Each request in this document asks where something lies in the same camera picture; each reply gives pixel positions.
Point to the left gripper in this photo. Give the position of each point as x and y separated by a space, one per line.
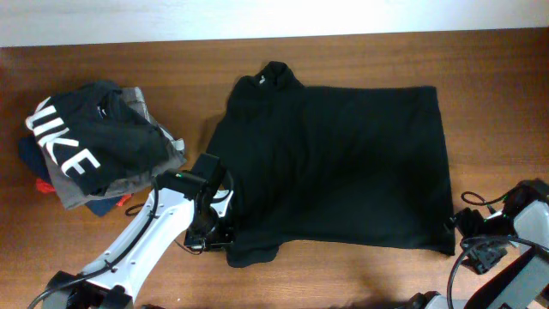
224 241

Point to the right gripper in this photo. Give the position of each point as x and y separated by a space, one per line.
483 261

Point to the black t-shirt small logo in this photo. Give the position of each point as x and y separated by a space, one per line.
365 166

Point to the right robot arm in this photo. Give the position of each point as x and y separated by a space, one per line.
519 218

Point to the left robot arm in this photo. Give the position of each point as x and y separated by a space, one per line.
194 203

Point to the grey folded garment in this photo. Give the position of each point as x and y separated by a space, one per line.
70 194

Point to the black Nike t-shirt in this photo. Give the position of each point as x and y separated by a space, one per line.
96 138

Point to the red orange garment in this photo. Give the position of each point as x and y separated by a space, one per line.
46 188

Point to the navy folded garment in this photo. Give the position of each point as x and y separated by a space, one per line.
29 153

